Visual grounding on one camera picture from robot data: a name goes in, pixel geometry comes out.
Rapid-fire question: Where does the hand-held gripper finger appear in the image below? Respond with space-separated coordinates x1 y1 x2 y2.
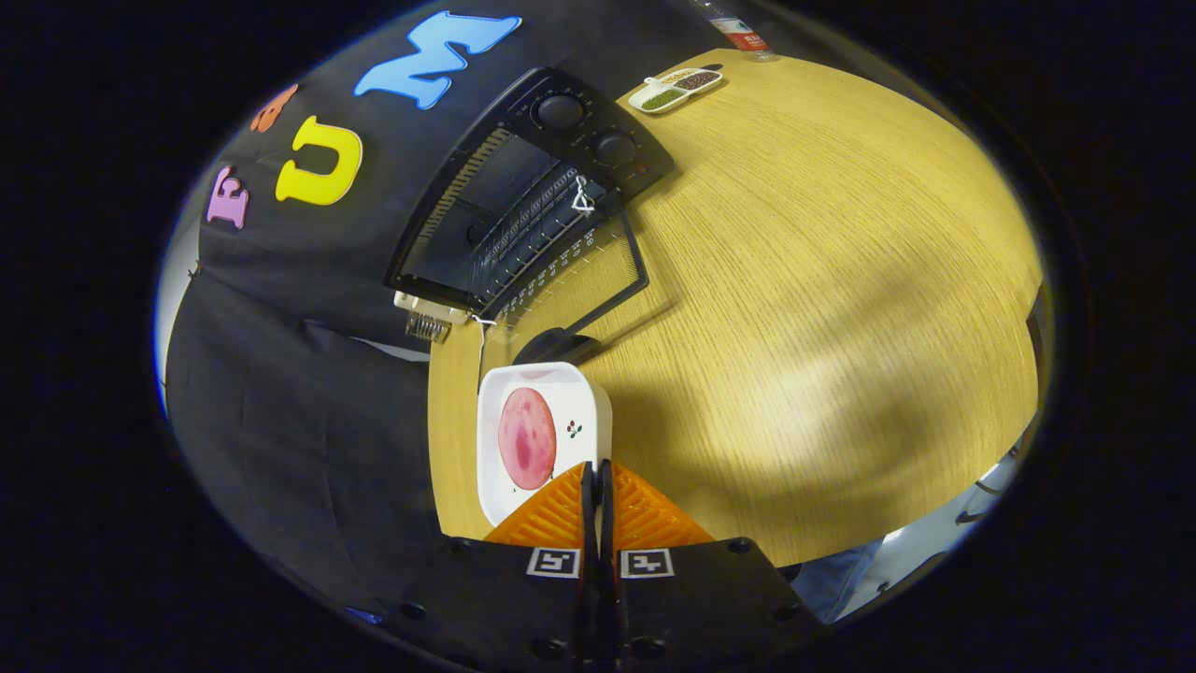
369 461 599 673
598 458 823 673

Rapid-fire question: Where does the pink ham slice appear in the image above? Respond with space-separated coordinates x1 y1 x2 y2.
497 387 558 492

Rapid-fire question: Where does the white square plate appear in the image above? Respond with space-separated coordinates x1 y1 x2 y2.
477 362 614 527

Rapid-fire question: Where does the black toaster oven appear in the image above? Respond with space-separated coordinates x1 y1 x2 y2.
385 67 676 367

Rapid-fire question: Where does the person's leg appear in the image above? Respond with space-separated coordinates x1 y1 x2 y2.
790 537 884 623

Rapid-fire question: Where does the black backdrop cloth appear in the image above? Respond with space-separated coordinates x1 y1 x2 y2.
154 0 748 618

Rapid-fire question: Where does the white divided bean dish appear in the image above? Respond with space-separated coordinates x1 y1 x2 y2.
628 66 724 115

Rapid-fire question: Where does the red label plastic bottle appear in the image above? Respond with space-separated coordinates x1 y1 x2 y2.
691 0 778 63

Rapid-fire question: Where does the metal wire oven rack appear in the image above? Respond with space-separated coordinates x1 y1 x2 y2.
467 168 608 305

